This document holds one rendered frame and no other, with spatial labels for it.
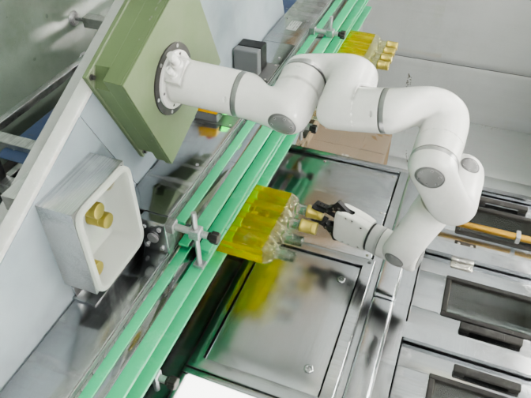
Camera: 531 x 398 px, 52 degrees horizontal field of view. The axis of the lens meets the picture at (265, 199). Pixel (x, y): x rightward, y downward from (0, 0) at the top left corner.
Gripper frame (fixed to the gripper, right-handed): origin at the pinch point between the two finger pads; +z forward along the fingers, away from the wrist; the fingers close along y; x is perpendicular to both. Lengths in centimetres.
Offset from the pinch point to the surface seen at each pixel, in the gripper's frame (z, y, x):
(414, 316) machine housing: -31.6, -16.9, 2.7
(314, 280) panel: -6.3, -12.7, 11.0
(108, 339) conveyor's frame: 12, 5, 62
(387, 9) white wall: 220, -166, -530
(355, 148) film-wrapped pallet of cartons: 145, -229, -331
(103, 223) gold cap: 21, 22, 50
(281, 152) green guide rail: 25.9, -2.7, -19.2
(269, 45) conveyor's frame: 50, 17, -45
